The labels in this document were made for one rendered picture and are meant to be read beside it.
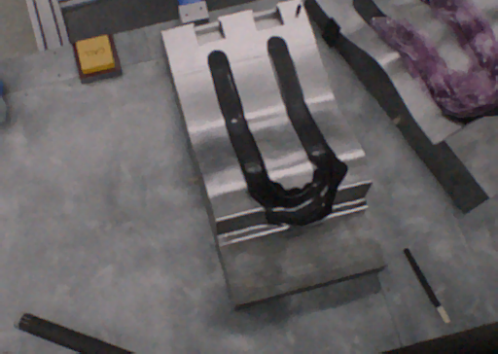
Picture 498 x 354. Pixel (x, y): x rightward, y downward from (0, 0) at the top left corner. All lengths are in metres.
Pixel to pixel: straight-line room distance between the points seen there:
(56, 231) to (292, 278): 0.42
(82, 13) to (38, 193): 0.95
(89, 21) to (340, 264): 1.21
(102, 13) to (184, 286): 1.11
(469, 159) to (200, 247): 0.47
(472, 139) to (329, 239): 0.29
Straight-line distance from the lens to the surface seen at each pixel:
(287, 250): 1.10
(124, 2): 2.06
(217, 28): 1.24
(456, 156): 1.16
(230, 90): 1.17
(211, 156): 1.09
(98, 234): 1.18
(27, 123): 1.27
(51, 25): 2.04
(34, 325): 1.13
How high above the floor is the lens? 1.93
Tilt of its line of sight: 73 degrees down
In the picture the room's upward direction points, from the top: 2 degrees counter-clockwise
